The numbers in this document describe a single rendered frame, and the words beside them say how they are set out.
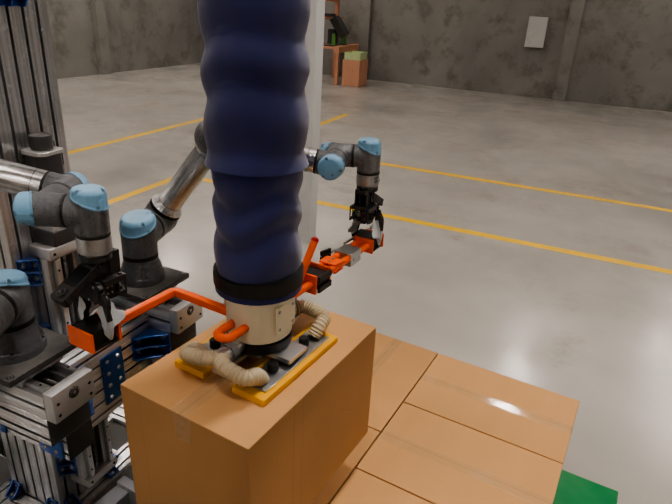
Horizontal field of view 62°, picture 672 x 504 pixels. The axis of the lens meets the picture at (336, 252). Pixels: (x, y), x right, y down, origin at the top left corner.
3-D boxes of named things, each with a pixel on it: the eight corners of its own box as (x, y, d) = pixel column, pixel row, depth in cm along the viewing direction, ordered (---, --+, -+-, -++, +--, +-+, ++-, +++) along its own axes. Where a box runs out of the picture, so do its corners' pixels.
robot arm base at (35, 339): (-29, 354, 150) (-37, 322, 146) (21, 328, 163) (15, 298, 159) (11, 370, 145) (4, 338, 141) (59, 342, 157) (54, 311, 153)
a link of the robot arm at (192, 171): (124, 229, 196) (209, 109, 174) (143, 214, 209) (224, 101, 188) (152, 250, 197) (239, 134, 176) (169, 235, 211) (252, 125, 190)
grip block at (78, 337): (93, 355, 130) (90, 336, 128) (69, 343, 134) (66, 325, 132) (122, 338, 137) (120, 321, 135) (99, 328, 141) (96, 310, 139)
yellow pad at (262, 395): (264, 408, 131) (264, 390, 129) (231, 392, 136) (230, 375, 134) (338, 342, 158) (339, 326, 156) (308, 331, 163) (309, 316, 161)
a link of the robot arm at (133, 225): (114, 257, 187) (110, 219, 181) (133, 241, 199) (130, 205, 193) (149, 261, 185) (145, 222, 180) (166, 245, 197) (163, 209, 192)
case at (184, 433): (251, 577, 135) (248, 449, 119) (136, 503, 153) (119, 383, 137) (368, 432, 183) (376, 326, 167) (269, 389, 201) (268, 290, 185)
